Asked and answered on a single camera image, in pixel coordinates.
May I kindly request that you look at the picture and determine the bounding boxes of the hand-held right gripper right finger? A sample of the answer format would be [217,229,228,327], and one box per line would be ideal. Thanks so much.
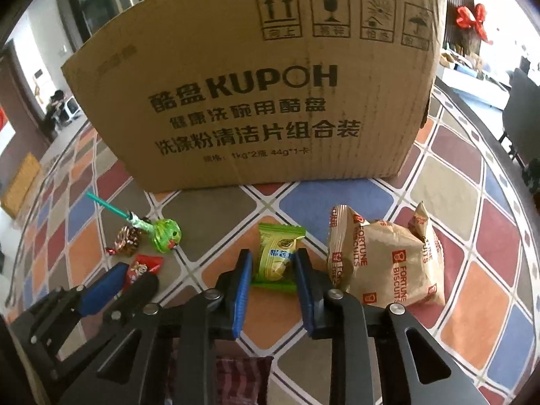
[295,248,486,405]

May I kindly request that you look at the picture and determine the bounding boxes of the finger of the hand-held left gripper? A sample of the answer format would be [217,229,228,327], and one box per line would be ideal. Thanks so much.
[46,274,159,384]
[10,263,129,347]

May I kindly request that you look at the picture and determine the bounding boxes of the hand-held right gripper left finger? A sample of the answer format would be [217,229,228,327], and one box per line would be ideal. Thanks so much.
[59,250,253,405]

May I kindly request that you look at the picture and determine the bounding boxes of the red candy packet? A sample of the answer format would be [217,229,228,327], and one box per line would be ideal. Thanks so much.
[122,255,165,291]

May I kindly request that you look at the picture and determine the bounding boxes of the green candy packet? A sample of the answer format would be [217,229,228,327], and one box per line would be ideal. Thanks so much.
[252,222,308,294]

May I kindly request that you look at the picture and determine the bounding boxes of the brown cardboard box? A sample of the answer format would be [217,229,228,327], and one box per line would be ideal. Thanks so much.
[61,0,449,193]

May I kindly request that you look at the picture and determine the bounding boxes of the brown round wrapped candy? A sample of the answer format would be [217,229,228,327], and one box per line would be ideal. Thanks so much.
[105,225,141,258]

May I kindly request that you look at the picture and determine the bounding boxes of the green lollipop with teal stick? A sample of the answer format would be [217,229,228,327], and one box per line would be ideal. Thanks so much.
[86,191,185,254]

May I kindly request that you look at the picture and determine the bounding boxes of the dark red striped packet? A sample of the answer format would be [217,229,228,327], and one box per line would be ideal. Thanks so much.
[168,342,271,405]

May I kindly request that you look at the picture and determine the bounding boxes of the brown paper biscuit packet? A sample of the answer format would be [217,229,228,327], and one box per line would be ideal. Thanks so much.
[327,202,446,309]

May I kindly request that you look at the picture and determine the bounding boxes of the yellow wooden box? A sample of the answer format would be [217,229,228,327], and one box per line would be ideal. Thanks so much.
[2,154,42,217]

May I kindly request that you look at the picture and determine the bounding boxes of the colourful checked tablecloth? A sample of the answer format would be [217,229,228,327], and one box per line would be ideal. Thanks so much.
[0,86,540,405]

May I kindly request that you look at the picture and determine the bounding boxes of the white low cabinet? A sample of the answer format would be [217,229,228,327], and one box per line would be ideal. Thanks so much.
[438,51,512,107]

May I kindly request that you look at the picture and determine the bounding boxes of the black glass sliding door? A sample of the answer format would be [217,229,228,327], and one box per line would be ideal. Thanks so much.
[59,0,212,57]

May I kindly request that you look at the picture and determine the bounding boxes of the black chair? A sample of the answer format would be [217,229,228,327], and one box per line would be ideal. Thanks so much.
[498,67,540,170]

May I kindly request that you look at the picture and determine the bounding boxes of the red foil balloons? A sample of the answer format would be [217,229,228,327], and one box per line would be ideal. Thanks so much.
[455,3,494,46]

